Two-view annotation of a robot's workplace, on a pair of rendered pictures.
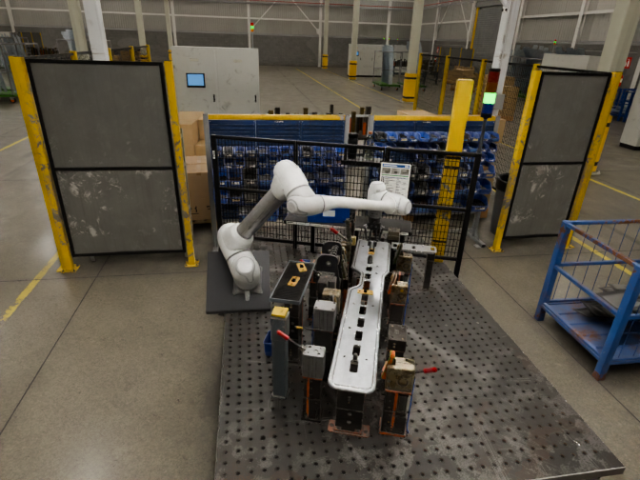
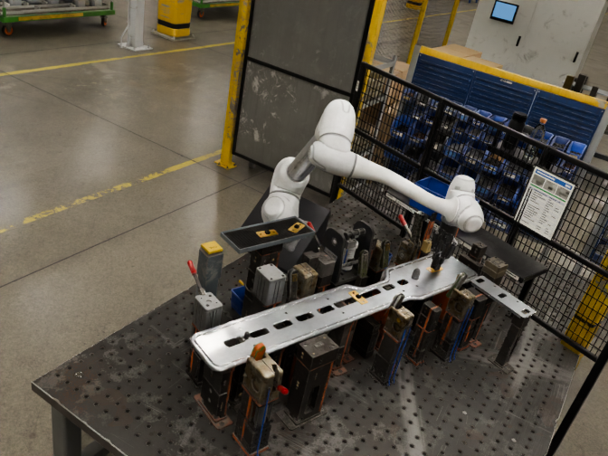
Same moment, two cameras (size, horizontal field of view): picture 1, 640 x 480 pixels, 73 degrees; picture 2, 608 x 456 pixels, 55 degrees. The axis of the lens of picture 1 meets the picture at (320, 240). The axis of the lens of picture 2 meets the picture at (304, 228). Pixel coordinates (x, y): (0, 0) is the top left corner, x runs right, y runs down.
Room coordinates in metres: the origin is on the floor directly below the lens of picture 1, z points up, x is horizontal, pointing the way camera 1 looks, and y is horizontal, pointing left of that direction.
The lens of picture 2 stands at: (0.24, -1.20, 2.33)
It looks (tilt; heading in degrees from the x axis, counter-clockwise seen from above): 29 degrees down; 37
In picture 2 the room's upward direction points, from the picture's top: 12 degrees clockwise
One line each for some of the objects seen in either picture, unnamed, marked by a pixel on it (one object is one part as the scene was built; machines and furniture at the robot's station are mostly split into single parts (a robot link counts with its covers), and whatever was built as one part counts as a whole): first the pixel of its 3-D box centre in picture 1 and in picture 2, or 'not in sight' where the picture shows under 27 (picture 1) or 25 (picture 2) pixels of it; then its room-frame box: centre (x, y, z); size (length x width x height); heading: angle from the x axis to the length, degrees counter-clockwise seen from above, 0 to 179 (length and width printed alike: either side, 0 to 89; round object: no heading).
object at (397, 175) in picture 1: (393, 183); (544, 203); (2.93, -0.51, 1.30); 0.23 x 0.02 x 0.31; 81
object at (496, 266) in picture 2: (390, 253); (484, 293); (2.65, -0.50, 0.88); 0.08 x 0.08 x 0.36; 81
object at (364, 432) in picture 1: (350, 403); (216, 380); (1.32, -0.15, 0.84); 0.18 x 0.06 x 0.29; 81
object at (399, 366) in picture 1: (396, 396); (258, 404); (1.33, -0.34, 0.88); 0.15 x 0.11 x 0.36; 81
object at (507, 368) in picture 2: (428, 270); (511, 338); (2.49, -0.72, 0.84); 0.11 x 0.06 x 0.29; 81
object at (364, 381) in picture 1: (366, 294); (356, 300); (1.92, -0.25, 1.00); 1.38 x 0.22 x 0.02; 171
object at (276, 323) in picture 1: (280, 355); (205, 298); (1.51, 0.16, 0.92); 0.08 x 0.08 x 0.44; 81
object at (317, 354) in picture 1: (312, 384); (204, 339); (1.39, 0.01, 0.88); 0.11 x 0.10 x 0.36; 81
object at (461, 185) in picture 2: (378, 194); (460, 194); (2.39, -0.33, 1.39); 0.13 x 0.11 x 0.16; 43
